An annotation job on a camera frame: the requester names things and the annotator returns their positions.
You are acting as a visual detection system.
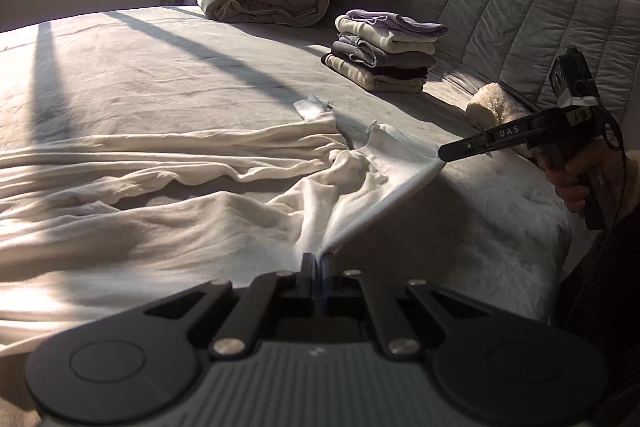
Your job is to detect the person's dark clothing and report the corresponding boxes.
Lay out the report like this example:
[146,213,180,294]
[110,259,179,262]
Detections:
[554,199,640,413]

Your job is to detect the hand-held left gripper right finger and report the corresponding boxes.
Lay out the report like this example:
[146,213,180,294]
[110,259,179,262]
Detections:
[320,254,494,356]

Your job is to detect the grey bed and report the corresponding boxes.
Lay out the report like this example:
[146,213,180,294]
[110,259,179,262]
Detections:
[0,4,577,427]

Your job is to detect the cream plush toy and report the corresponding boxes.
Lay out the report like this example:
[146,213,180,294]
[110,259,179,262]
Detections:
[465,82,544,158]

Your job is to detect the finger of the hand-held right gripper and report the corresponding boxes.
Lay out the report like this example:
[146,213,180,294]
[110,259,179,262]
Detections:
[437,131,502,164]

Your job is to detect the black cable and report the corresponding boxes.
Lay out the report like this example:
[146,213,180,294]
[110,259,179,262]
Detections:
[597,109,632,230]

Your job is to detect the folded grey garment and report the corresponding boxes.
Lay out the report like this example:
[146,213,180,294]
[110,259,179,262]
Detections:
[330,34,437,69]

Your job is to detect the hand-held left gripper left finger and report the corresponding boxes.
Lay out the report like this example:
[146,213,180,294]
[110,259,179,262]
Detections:
[142,254,317,354]

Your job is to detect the folded beige garment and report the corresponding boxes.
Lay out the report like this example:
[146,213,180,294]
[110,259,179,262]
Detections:
[322,53,428,94]

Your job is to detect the folded cream garment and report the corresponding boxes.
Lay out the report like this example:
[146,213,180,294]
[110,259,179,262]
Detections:
[334,16,439,56]

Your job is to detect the person's right hand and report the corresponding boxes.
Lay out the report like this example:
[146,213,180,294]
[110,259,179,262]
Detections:
[541,142,627,214]

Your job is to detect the folded purple garment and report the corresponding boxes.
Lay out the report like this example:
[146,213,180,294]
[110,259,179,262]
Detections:
[346,9,449,36]

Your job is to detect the white garment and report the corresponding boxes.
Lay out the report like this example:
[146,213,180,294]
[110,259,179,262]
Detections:
[0,94,447,344]

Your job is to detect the folded black garment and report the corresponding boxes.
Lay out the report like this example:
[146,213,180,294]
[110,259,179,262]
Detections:
[369,64,430,80]

